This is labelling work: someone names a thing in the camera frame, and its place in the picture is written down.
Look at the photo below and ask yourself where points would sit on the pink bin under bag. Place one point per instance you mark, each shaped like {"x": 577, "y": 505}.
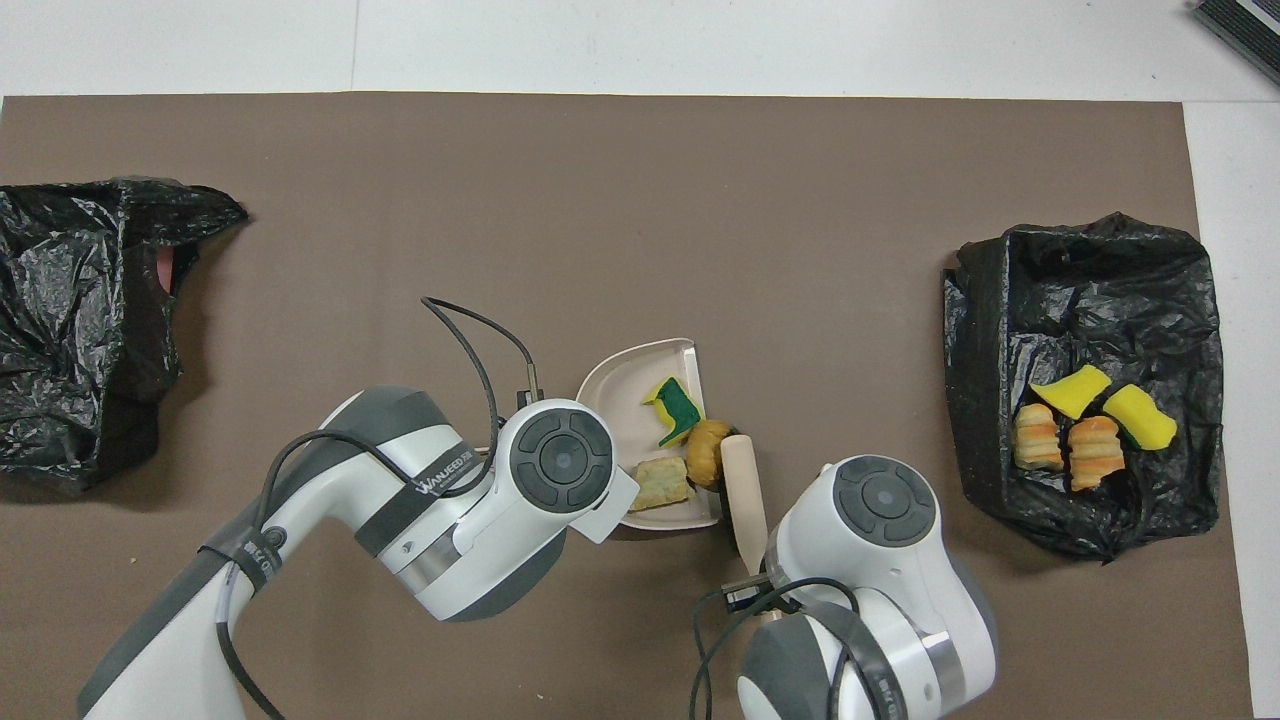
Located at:
{"x": 166, "y": 270}

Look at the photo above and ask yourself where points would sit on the yellow and green sponge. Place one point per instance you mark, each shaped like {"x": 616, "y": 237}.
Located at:
{"x": 678, "y": 410}

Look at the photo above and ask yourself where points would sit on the black trash bag bin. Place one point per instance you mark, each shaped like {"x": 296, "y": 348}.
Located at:
{"x": 70, "y": 300}
{"x": 1070, "y": 300}

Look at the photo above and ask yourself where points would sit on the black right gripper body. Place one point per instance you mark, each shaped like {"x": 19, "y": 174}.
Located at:
{"x": 748, "y": 594}

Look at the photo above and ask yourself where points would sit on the brown bread roll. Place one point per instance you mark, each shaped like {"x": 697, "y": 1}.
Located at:
{"x": 706, "y": 452}

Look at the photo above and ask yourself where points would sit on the dark ribbed box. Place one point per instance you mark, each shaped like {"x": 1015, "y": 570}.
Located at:
{"x": 1245, "y": 30}

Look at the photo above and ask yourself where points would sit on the yellow sponge piece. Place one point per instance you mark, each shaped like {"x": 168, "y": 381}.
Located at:
{"x": 1070, "y": 390}
{"x": 1140, "y": 415}

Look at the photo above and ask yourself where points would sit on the beige hand brush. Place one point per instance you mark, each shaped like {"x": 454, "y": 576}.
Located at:
{"x": 745, "y": 500}

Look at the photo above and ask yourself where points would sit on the brown paper table mat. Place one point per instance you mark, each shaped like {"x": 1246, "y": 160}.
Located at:
{"x": 640, "y": 200}

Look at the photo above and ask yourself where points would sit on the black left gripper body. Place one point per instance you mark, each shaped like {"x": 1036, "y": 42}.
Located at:
{"x": 530, "y": 392}

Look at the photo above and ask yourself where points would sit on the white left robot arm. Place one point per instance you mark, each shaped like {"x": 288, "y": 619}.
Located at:
{"x": 450, "y": 520}

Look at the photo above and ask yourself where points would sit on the cream toast piece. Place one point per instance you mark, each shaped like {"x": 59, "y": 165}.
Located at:
{"x": 660, "y": 483}

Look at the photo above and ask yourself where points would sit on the toy croissant pastry piece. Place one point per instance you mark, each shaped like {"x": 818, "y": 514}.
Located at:
{"x": 1037, "y": 437}
{"x": 1093, "y": 452}

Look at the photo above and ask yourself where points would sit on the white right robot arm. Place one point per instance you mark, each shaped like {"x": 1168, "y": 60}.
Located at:
{"x": 880, "y": 560}

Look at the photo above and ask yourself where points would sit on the beige plastic dustpan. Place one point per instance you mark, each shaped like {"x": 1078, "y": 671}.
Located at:
{"x": 625, "y": 400}

